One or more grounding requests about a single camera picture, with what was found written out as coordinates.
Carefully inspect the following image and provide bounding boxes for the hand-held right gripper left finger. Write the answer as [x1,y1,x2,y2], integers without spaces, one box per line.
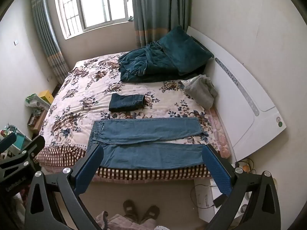
[25,144,105,230]

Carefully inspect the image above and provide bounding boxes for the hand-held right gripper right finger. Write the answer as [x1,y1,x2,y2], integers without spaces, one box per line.
[201,144,281,230]

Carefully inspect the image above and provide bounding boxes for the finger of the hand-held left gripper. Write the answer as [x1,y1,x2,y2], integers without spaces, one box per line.
[0,132,17,153]
[0,135,45,173]

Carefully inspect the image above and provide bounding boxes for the light blue denim pants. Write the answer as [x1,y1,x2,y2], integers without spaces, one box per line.
[88,117,207,170]

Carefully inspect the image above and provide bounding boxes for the folded dark denim pants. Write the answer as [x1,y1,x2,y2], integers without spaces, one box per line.
[108,93,146,113]

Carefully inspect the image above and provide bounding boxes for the teal and white shelf cart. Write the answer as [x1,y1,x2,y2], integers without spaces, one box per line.
[0,124,32,155]

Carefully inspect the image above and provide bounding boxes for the wooden crate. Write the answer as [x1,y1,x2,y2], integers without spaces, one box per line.
[27,109,47,133]

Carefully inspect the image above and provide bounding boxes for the white bedside cabinet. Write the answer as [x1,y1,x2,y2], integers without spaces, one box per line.
[194,177,279,224]

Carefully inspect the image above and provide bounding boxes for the pink floral bed sheet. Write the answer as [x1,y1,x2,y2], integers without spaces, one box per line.
[204,107,234,159]

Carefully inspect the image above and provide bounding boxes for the green and white package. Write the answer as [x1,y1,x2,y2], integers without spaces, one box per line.
[25,93,51,111]

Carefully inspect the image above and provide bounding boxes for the yellow box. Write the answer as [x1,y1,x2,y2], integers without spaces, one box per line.
[38,90,54,104]

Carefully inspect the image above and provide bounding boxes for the pink crumpled cloth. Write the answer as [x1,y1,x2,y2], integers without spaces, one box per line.
[95,211,157,230]

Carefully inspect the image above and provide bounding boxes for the white bed headboard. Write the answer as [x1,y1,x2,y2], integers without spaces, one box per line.
[186,26,286,162]

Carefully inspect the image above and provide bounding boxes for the floral plaid-edged blanket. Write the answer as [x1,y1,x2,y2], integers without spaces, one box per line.
[34,51,234,181]

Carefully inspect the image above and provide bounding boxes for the grey crumpled cloth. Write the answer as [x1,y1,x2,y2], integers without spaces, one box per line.
[181,75,218,109]

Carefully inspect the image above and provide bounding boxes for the grey-green striped curtain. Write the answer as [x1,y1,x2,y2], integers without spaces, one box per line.
[131,0,192,49]
[31,0,70,85]

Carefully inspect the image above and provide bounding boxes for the dark teal plush blanket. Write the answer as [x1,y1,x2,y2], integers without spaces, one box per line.
[118,42,205,83]

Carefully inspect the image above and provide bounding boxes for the dark teal plush pillow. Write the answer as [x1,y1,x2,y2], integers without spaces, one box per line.
[158,25,214,75]

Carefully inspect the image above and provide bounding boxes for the white-framed window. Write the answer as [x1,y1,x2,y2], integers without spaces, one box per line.
[53,0,134,39]

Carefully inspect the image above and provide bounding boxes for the black cable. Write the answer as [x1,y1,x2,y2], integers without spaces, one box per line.
[190,184,217,208]

